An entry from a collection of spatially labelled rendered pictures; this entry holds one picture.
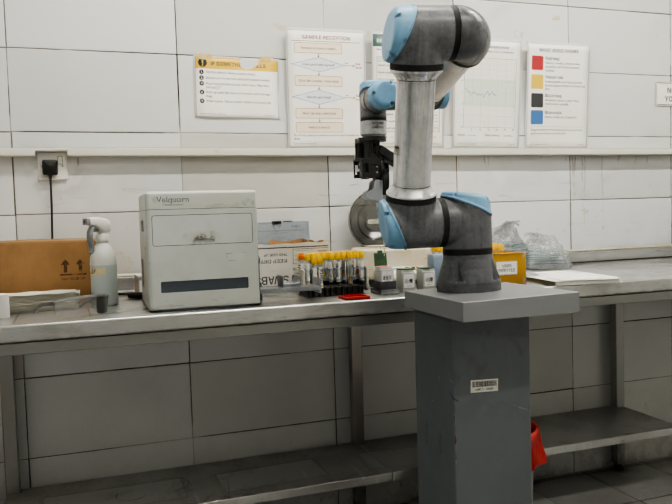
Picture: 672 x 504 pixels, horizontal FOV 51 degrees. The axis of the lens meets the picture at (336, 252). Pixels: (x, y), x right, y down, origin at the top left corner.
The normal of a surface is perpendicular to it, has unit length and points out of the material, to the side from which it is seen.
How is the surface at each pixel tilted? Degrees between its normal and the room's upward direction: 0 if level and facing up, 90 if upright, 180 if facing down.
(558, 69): 92
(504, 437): 90
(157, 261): 90
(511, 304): 90
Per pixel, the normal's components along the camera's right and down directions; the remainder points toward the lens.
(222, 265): 0.33, 0.04
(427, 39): 0.17, 0.33
